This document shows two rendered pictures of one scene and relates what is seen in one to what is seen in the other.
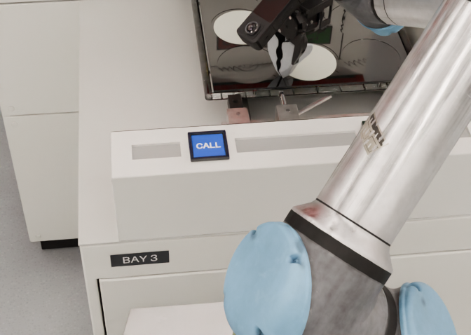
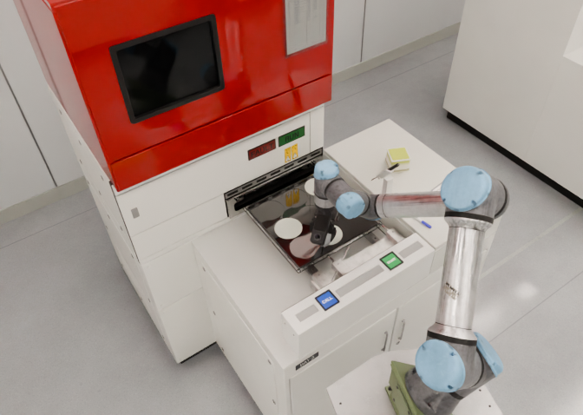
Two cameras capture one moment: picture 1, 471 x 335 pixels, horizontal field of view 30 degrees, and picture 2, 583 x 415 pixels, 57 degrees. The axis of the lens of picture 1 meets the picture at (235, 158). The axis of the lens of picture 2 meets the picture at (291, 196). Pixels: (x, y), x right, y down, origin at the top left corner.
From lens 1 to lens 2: 0.71 m
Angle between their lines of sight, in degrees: 17
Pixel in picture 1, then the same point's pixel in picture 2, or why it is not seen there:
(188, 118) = (285, 282)
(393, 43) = not seen: hidden behind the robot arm
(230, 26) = (283, 229)
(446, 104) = (474, 269)
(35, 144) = (175, 316)
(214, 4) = (268, 220)
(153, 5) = (228, 228)
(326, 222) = (453, 333)
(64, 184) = (192, 327)
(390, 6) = (387, 213)
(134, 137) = (292, 311)
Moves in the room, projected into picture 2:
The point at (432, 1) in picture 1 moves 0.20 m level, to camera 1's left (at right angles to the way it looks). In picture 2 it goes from (411, 209) to (351, 233)
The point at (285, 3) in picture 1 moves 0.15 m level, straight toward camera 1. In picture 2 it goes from (327, 220) to (348, 253)
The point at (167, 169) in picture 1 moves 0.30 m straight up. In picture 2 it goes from (318, 319) to (319, 256)
